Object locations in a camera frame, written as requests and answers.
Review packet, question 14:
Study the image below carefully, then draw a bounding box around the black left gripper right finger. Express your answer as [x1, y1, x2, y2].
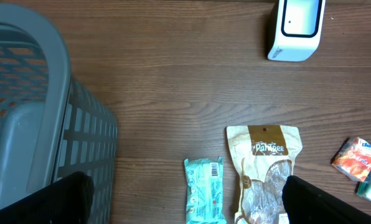
[282, 175, 371, 224]

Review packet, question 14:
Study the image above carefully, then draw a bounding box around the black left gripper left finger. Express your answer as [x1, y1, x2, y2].
[0, 171, 94, 224]

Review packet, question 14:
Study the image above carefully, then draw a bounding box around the beige snack pouch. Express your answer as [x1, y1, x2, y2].
[226, 125, 303, 224]

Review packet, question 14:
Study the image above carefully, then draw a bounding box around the orange snack packet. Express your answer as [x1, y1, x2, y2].
[331, 137, 371, 182]

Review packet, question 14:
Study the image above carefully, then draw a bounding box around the white barcode scanner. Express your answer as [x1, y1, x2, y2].
[266, 0, 326, 62]

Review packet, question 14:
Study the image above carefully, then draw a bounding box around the grey plastic mesh basket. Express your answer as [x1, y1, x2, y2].
[0, 3, 118, 223]

